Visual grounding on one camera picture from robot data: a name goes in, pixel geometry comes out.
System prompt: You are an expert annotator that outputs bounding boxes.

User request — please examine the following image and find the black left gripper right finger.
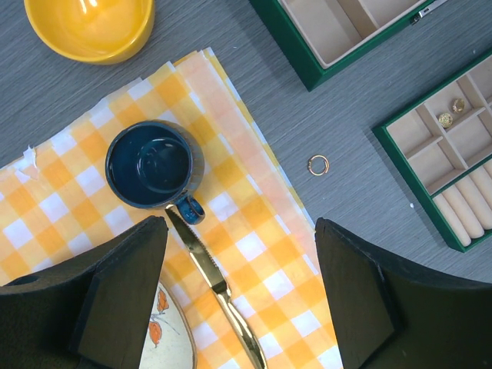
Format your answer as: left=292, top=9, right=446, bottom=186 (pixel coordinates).
left=315, top=218, right=491, bottom=368

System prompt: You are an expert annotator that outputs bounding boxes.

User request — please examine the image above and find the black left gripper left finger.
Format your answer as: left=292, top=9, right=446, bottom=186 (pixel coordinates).
left=1, top=216, right=168, bottom=368

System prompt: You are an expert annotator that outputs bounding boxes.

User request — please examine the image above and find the green jewelry tray insert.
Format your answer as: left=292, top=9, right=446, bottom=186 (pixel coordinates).
left=373, top=52, right=491, bottom=252

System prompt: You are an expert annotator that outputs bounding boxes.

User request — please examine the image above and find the small gold earring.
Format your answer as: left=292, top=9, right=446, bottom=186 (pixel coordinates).
left=438, top=112, right=454, bottom=129

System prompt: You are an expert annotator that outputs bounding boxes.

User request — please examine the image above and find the green jewelry box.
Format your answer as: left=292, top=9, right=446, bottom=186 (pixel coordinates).
left=250, top=0, right=444, bottom=91

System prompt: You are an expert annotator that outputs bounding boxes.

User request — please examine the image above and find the beige bird pattern plate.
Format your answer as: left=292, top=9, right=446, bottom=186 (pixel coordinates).
left=139, top=281, right=198, bottom=369

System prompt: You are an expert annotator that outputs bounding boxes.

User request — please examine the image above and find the orange white checkered cloth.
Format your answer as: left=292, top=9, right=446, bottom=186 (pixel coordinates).
left=1, top=49, right=342, bottom=368

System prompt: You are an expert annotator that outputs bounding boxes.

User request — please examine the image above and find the dark blue mug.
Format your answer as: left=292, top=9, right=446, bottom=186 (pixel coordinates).
left=105, top=120, right=205, bottom=224

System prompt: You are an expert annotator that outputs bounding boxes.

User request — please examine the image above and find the orange bowl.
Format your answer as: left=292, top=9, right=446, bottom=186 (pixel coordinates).
left=24, top=0, right=155, bottom=65

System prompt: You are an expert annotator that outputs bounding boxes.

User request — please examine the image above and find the black handled knife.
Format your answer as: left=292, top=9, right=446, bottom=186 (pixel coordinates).
left=165, top=209, right=268, bottom=368

